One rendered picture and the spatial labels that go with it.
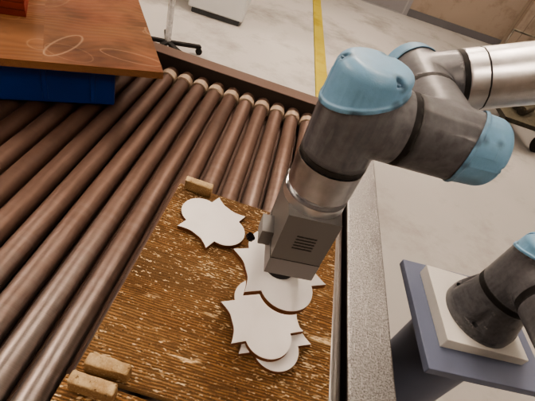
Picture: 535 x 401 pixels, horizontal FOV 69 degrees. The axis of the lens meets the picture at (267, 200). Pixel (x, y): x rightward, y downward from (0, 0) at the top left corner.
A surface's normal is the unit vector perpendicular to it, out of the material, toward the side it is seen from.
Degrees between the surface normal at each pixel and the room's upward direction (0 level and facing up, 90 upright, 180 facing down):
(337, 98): 88
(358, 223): 0
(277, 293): 0
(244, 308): 0
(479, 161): 78
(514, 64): 51
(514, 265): 86
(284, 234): 90
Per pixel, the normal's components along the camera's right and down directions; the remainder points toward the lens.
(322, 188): -0.28, 0.58
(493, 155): 0.11, 0.30
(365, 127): 0.01, 0.65
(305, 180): -0.71, 0.31
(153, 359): 0.27, -0.71
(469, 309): -0.75, -0.16
